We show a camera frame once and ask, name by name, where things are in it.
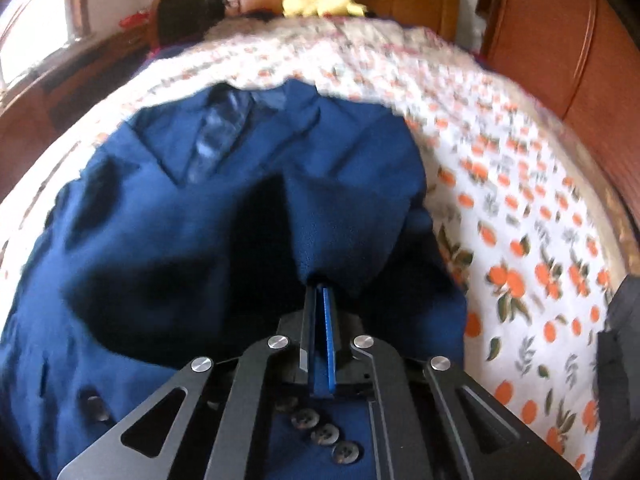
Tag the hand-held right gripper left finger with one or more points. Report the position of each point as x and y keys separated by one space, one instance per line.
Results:
x=309 y=330

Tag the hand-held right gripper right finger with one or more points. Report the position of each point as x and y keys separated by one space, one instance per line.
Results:
x=330 y=340

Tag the navy blue suit jacket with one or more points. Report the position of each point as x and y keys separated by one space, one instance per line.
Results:
x=150 y=240

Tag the orange print bedsheet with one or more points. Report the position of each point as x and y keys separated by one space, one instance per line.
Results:
x=525 y=210

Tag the black folded garment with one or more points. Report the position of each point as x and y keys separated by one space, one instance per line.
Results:
x=620 y=400

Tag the floral quilt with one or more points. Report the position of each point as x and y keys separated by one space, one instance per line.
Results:
x=350 y=30

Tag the long wooden desk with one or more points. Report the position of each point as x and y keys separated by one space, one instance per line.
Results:
x=65 y=100

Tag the wooden chair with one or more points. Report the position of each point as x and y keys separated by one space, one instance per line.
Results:
x=156 y=25

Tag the red bowl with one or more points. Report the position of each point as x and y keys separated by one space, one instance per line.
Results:
x=134 y=20

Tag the wooden slatted wardrobe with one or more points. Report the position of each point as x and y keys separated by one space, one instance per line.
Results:
x=560 y=50

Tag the window with brown frame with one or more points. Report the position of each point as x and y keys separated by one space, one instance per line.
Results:
x=30 y=25

